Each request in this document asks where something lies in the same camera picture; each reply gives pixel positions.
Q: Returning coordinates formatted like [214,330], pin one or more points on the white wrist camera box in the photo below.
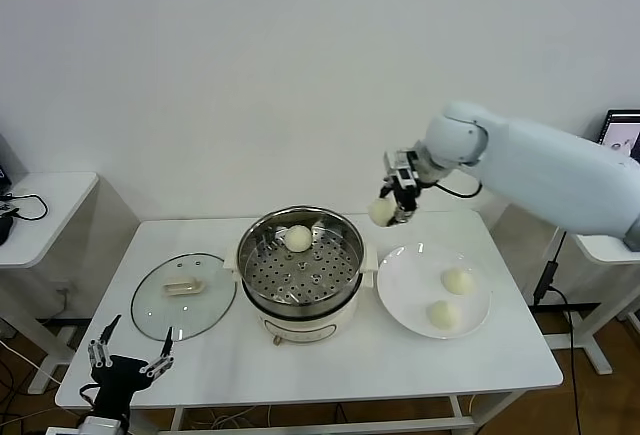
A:
[400,170]
[62,431]

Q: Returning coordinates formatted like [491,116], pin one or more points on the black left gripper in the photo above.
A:
[117,375]

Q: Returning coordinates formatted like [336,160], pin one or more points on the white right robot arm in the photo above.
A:
[540,170]

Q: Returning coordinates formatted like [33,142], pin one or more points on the black open laptop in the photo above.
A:
[4,177]

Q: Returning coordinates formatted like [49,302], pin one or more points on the white steamed baozi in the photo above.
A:
[379,212]
[299,238]
[443,315]
[457,281]

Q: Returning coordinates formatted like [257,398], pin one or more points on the cream electric cooker pot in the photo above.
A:
[310,327]

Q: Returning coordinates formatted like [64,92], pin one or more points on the small black white dongle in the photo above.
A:
[6,208]

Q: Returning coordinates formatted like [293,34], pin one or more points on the round glass pot lid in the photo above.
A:
[165,315]

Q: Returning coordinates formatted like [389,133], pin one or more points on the perforated steel steamer basket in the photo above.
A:
[300,280]

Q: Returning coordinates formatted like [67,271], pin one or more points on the round white plate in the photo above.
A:
[410,285]

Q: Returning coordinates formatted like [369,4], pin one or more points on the grey open laptop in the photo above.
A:
[622,130]

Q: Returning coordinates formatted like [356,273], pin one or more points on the white side table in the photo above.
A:
[60,215]
[600,253]

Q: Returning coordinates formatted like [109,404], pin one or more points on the white wall socket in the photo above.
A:
[67,289]

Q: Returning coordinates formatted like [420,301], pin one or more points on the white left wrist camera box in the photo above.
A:
[62,431]

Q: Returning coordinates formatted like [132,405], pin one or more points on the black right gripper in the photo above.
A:
[407,195]

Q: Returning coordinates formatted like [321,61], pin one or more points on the white table frame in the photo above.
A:
[462,407]

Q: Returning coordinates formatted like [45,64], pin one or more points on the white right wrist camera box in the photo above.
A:
[400,170]

